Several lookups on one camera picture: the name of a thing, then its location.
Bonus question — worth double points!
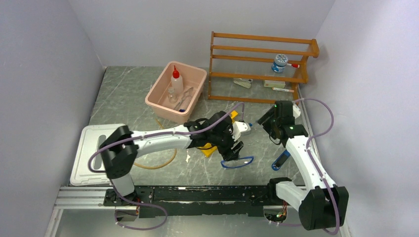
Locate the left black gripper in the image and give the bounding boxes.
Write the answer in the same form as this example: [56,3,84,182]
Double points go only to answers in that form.
[209,123,244,160]

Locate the blue safety glasses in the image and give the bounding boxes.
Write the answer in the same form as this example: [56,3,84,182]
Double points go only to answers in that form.
[220,156,254,169]

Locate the metal crucible tongs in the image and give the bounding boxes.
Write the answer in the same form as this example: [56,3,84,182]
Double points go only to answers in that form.
[173,87,194,111]

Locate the small glass flask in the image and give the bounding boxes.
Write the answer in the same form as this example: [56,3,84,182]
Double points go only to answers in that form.
[168,87,177,104]

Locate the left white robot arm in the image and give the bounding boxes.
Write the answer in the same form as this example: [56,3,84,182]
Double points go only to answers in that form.
[98,111,251,205]

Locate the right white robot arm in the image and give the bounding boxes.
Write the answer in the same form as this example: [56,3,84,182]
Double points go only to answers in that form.
[257,101,349,235]

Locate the red-tipped tube on shelf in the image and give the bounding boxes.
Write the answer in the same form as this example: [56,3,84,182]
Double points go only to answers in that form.
[272,87,295,93]

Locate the yellow test tube rack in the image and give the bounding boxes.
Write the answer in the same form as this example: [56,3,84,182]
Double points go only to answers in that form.
[197,110,238,158]

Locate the small white box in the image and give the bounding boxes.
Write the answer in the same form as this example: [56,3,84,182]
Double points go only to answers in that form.
[263,80,286,88]

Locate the white stapler-like object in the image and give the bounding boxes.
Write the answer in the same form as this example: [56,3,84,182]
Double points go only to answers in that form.
[233,78,252,89]

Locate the blue black handheld tool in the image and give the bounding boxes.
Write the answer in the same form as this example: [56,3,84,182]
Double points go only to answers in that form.
[271,150,291,171]

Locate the red-capped marker pen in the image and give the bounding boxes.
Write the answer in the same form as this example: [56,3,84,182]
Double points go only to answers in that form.
[287,63,300,68]

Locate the blue-lidded jar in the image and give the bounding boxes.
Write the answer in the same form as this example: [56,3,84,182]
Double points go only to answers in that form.
[271,54,289,73]

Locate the orange wooden shelf rack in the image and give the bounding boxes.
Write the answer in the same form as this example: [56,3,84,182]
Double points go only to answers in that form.
[208,32,320,103]

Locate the tan rubber tubing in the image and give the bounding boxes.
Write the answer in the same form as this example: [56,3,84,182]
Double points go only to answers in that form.
[133,118,178,170]

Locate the red-capped squeeze bottle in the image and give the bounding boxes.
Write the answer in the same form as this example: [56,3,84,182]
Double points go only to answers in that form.
[171,66,184,95]

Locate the pink plastic bin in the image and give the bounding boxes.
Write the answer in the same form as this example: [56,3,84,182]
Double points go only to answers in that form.
[145,61,207,123]

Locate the white plastic tray lid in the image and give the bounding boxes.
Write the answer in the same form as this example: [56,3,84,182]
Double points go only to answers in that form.
[70,123,124,186]

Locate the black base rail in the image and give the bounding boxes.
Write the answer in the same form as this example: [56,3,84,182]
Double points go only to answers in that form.
[103,184,285,218]

